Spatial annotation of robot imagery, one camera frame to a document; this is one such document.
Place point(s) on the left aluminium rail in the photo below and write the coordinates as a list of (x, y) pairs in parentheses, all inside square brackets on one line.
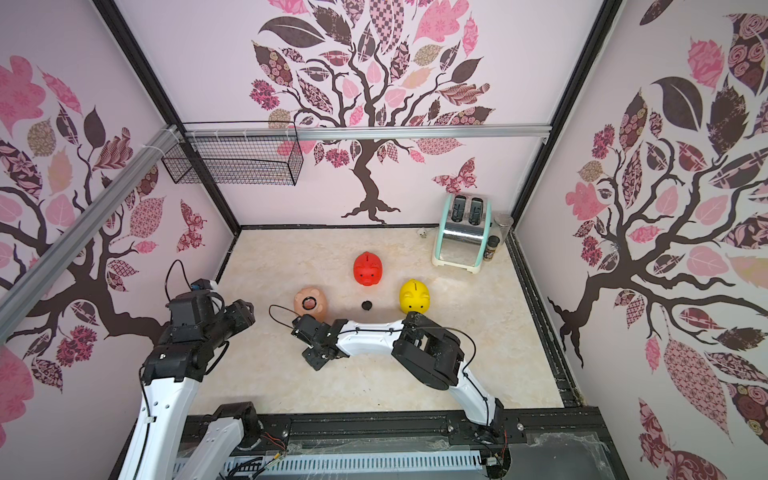
[(24, 295)]

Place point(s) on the white slotted cable duct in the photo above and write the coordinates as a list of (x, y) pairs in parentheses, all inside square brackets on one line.
[(317, 466)]

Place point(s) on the yellow piggy bank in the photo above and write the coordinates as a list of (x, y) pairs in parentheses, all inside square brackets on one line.
[(414, 296)]

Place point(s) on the back aluminium rail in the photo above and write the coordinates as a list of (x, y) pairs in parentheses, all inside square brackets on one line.
[(373, 133)]

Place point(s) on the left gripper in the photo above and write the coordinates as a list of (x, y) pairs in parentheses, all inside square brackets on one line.
[(245, 315)]

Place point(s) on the black base frame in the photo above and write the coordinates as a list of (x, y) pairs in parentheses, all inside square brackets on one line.
[(565, 443)]

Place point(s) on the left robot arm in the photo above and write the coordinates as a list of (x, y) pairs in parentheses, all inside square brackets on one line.
[(170, 379)]

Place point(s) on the aluminium rail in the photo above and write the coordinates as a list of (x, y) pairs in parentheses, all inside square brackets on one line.
[(24, 295), (373, 133)]

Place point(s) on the black wire basket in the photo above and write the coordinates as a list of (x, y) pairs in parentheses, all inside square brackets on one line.
[(237, 153)]

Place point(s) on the peach piggy bank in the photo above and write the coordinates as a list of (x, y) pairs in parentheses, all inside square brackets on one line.
[(311, 301)]

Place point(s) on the mint chrome toaster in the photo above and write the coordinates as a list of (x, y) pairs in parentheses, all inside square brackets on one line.
[(463, 233)]

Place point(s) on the glass jar behind toaster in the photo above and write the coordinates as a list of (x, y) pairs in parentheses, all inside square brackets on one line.
[(500, 227)]

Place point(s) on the red piggy bank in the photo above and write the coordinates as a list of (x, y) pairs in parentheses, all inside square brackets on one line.
[(367, 269)]

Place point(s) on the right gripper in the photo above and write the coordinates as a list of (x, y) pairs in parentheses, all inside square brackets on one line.
[(312, 339)]

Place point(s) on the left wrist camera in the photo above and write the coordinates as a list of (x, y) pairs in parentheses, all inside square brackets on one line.
[(193, 312)]

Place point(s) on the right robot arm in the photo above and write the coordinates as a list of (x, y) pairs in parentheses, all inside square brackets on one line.
[(431, 353)]

